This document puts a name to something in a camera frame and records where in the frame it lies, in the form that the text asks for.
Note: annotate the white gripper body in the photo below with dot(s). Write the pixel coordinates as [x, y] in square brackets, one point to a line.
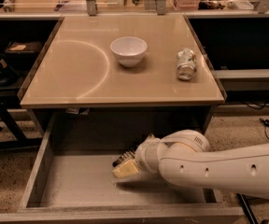
[144, 157]

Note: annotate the black rxbar chocolate wrapper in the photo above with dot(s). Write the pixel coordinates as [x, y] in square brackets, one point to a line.
[128, 154]

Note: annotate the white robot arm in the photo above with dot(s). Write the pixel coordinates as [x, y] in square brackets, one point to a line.
[184, 159]

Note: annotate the beige counter cabinet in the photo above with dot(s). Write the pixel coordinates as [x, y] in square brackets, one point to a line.
[148, 70]

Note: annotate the grey open top drawer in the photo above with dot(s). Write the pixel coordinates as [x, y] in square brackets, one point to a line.
[72, 181]

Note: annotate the crushed silver can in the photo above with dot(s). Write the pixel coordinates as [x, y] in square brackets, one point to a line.
[186, 66]

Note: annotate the white ceramic bowl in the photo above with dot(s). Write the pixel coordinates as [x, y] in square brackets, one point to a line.
[129, 50]

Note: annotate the black floor pole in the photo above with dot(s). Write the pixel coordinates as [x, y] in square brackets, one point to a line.
[247, 209]

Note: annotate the black metal stand left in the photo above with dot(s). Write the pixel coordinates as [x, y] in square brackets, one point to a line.
[9, 100]

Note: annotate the dark box on shelf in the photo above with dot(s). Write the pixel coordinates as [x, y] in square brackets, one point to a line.
[23, 49]

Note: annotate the black tool on shelf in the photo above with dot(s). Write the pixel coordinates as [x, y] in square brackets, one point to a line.
[8, 75]

